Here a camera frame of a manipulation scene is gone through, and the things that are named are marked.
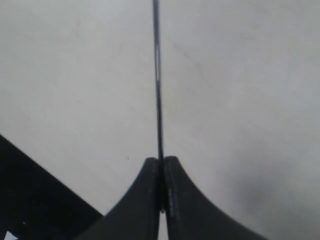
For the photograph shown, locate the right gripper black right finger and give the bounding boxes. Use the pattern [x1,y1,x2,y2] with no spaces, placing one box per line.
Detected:
[163,156,265,240]

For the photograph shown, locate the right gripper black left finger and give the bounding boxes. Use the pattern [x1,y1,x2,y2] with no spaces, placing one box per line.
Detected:
[77,157,160,240]

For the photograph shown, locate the thin metal skewer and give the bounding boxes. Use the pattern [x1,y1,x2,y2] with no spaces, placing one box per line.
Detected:
[151,0,166,213]

